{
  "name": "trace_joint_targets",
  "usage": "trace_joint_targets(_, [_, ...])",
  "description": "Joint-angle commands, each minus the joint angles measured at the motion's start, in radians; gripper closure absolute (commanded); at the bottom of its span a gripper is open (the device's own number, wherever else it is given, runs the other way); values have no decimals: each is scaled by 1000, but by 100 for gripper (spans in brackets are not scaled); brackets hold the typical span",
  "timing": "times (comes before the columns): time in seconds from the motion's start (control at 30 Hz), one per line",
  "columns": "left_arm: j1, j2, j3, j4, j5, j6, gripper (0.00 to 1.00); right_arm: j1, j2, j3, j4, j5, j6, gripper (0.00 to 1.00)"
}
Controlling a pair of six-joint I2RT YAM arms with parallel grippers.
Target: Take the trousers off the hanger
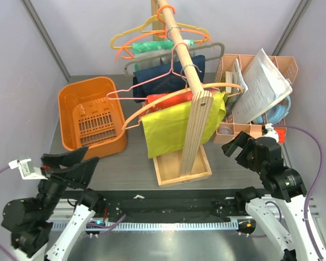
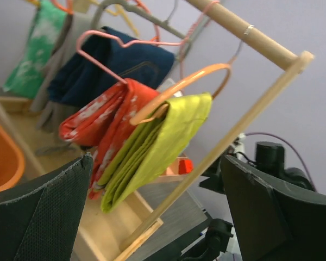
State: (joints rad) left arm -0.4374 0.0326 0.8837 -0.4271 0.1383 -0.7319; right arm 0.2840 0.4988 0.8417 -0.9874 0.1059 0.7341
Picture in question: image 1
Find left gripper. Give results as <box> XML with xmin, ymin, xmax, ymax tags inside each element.
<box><xmin>36</xmin><ymin>145</ymin><xmax>99</xmax><ymax>219</ymax></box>

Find peach wooden-look hanger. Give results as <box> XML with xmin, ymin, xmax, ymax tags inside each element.
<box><xmin>122</xmin><ymin>83</ymin><xmax>243</xmax><ymax>130</ymax></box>

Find yellow-green trousers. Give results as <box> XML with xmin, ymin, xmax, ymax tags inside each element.
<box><xmin>141</xmin><ymin>91</ymin><xmax>228</xmax><ymax>158</ymax></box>

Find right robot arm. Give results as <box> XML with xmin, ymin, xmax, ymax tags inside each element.
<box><xmin>222</xmin><ymin>125</ymin><xmax>326</xmax><ymax>260</ymax></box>

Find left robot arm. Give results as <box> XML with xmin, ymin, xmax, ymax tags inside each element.
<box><xmin>2</xmin><ymin>147</ymin><xmax>105</xmax><ymax>260</ymax></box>

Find navy blue trousers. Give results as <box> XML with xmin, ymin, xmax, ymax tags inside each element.
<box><xmin>132</xmin><ymin>55</ymin><xmax>206</xmax><ymax>103</ymax></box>

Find grey plastic hanger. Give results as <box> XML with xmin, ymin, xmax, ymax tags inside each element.
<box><xmin>123</xmin><ymin>42</ymin><xmax>225</xmax><ymax>77</ymax></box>

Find orange plastic hanger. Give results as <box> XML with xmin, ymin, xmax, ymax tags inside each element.
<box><xmin>115</xmin><ymin>1</ymin><xmax>213</xmax><ymax>60</ymax></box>

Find yellow plastic hanger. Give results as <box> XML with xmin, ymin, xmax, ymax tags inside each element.
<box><xmin>110</xmin><ymin>15</ymin><xmax>209</xmax><ymax>49</ymax></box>

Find tape roll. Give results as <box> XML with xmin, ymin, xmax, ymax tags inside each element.
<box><xmin>219</xmin><ymin>127</ymin><xmax>233</xmax><ymax>135</ymax></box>

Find green book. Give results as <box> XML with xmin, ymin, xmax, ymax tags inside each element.
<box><xmin>225</xmin><ymin>96</ymin><xmax>237</xmax><ymax>117</ymax></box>

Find red cube socket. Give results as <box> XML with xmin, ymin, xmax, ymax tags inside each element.
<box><xmin>275</xmin><ymin>128</ymin><xmax>286</xmax><ymax>144</ymax></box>

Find wooden clothes rack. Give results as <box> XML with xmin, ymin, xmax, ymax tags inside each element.
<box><xmin>153</xmin><ymin>1</ymin><xmax>214</xmax><ymax>187</ymax></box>

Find light blue headphones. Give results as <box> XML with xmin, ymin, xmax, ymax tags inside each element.
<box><xmin>253</xmin><ymin>96</ymin><xmax>291</xmax><ymax>125</ymax></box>

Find orange plastic basket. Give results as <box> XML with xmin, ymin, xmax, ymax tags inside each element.
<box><xmin>58</xmin><ymin>77</ymin><xmax>127</xmax><ymax>159</ymax></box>

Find peach desk organizer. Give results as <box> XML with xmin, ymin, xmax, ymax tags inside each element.
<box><xmin>213</xmin><ymin>54</ymin><xmax>298</xmax><ymax>144</ymax></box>

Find white paper document folder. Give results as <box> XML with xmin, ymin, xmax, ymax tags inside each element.
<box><xmin>233</xmin><ymin>49</ymin><xmax>292</xmax><ymax>124</ymax></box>

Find red patterned cloth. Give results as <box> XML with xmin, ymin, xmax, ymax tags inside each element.
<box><xmin>142</xmin><ymin>90</ymin><xmax>216</xmax><ymax>119</ymax></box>

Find grey cloth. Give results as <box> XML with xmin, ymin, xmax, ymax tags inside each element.
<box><xmin>134</xmin><ymin>50</ymin><xmax>179</xmax><ymax>71</ymax></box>

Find green white cloth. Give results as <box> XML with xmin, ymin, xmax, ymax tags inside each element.
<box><xmin>131</xmin><ymin>39</ymin><xmax>195</xmax><ymax>54</ymax></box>

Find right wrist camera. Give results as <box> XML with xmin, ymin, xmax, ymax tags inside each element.
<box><xmin>262</xmin><ymin>123</ymin><xmax>279</xmax><ymax>143</ymax></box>

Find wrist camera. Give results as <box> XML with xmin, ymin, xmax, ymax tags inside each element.
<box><xmin>8</xmin><ymin>158</ymin><xmax>47</xmax><ymax>180</ymax></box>
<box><xmin>262</xmin><ymin>123</ymin><xmax>279</xmax><ymax>143</ymax></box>

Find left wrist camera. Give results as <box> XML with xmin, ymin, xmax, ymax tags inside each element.
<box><xmin>8</xmin><ymin>158</ymin><xmax>47</xmax><ymax>180</ymax></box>

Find pink wire hanger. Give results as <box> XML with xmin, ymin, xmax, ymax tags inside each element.
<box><xmin>106</xmin><ymin>42</ymin><xmax>191</xmax><ymax>101</ymax></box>

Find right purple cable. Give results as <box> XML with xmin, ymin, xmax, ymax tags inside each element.
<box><xmin>265</xmin><ymin>125</ymin><xmax>324</xmax><ymax>261</ymax></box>

